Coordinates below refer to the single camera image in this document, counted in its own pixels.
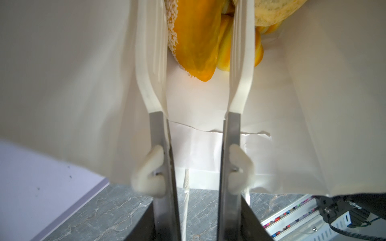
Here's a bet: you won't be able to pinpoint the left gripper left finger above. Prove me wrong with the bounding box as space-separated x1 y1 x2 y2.
124 202 156 241

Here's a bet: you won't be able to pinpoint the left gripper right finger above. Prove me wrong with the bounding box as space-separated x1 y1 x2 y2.
240 196 273 241

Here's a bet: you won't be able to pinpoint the cream and steel tongs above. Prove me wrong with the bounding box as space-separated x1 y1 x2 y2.
132 1 255 241

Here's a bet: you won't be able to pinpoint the lavender plastic tray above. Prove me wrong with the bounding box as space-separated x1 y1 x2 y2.
1 141 109 241

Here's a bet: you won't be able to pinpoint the printed paper gift bag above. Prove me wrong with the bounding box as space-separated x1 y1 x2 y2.
1 1 386 196

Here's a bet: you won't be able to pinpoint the sesame fake bread roll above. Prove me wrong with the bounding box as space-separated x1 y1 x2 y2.
165 0 224 82

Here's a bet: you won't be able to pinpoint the yellow fake bread in bag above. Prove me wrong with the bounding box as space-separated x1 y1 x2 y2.
217 0 306 71

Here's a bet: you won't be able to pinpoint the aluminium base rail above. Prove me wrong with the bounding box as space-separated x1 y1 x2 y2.
261 195 338 241

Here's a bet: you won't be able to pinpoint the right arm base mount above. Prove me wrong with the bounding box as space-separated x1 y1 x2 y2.
314 193 386 241

